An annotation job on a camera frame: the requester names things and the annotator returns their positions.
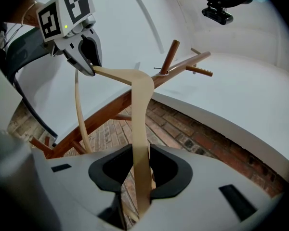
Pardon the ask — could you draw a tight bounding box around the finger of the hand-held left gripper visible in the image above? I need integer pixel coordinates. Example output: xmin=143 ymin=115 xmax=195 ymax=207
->
xmin=77 ymin=30 xmax=103 ymax=67
xmin=55 ymin=38 xmax=96 ymax=77

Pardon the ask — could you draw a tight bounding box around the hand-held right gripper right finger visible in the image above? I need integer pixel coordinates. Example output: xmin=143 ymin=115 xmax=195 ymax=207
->
xmin=134 ymin=144 xmax=283 ymax=231

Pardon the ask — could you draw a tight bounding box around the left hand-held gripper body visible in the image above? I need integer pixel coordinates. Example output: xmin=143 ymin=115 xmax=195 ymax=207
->
xmin=36 ymin=0 xmax=96 ymax=57

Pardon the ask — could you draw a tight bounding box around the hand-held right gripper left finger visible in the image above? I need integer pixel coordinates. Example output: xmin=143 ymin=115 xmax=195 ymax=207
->
xmin=31 ymin=143 xmax=134 ymax=231

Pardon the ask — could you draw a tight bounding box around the brown wooden coat rack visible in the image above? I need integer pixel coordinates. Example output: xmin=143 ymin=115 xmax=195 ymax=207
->
xmin=28 ymin=39 xmax=214 ymax=160

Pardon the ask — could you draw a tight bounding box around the beige wooden clothes hanger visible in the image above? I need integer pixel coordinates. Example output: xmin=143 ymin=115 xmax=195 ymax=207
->
xmin=74 ymin=65 xmax=170 ymax=223

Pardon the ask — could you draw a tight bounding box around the person's left forearm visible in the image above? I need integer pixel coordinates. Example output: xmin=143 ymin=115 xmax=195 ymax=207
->
xmin=4 ymin=0 xmax=42 ymax=29

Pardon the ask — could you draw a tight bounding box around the black chair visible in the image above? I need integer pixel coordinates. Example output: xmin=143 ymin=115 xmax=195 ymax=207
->
xmin=4 ymin=26 xmax=59 ymax=145

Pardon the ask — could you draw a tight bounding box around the thin white cable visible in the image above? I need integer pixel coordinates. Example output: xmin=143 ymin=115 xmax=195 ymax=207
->
xmin=20 ymin=0 xmax=38 ymax=26

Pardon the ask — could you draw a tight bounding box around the black head camera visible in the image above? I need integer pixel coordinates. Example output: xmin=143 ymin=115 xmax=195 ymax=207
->
xmin=201 ymin=1 xmax=234 ymax=26

